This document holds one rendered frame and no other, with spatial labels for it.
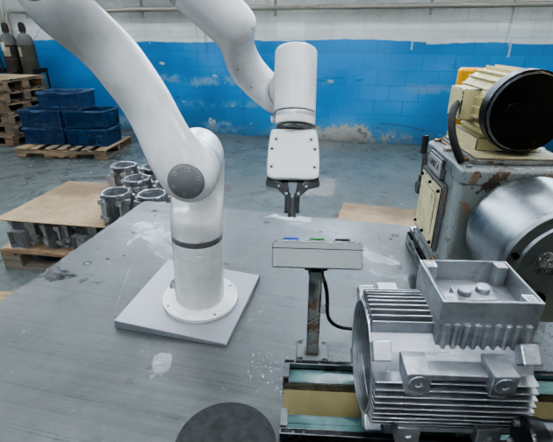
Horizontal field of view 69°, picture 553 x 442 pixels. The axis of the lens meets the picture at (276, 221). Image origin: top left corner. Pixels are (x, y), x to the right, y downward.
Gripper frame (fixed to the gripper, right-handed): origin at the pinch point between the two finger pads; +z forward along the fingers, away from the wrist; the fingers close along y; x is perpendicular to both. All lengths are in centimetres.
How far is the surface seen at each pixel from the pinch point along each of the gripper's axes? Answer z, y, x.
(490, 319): 14.9, 25.0, -29.0
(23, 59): -243, -418, 496
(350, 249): 7.9, 11.2, -3.5
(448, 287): 12.0, 22.4, -22.0
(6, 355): 33, -61, 5
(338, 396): 31.9, 8.7, -11.7
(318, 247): 7.7, 5.2, -3.5
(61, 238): 14, -154, 176
